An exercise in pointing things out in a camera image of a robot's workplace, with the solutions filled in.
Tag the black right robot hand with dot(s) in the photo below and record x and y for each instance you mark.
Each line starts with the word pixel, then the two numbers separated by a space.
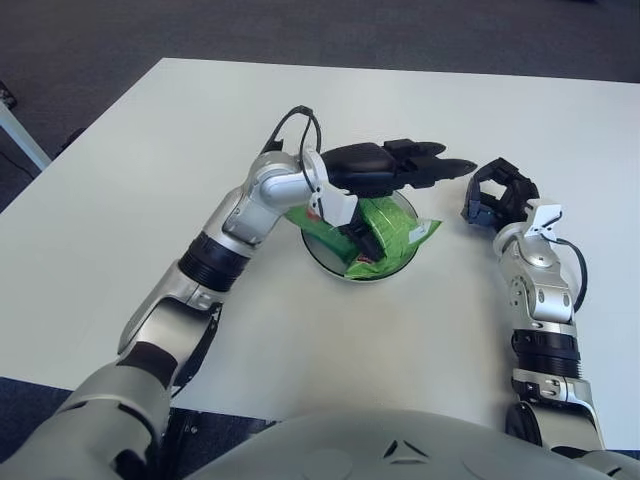
pixel 522 192

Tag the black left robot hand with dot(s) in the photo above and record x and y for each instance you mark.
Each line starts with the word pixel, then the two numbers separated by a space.
pixel 365 165

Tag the green snack bag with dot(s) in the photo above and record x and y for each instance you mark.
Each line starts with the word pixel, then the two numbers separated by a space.
pixel 395 225

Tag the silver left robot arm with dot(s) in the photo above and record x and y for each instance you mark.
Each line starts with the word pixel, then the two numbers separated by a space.
pixel 250 210

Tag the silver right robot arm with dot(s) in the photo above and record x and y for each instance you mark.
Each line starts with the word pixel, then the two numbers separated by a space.
pixel 542 295

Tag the white plate with black rim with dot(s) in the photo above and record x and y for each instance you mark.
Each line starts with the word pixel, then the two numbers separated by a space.
pixel 325 260

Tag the grey robot torso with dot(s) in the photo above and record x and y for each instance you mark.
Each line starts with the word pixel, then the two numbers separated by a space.
pixel 350 450

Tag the black chair caster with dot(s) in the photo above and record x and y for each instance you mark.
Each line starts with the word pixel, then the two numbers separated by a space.
pixel 74 139

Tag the white side table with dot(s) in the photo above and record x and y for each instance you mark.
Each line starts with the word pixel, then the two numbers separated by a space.
pixel 25 142

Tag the black box under side table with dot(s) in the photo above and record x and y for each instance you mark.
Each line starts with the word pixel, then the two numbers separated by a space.
pixel 7 94

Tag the black frame with metal clip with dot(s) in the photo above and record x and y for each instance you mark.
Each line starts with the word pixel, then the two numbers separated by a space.
pixel 210 425

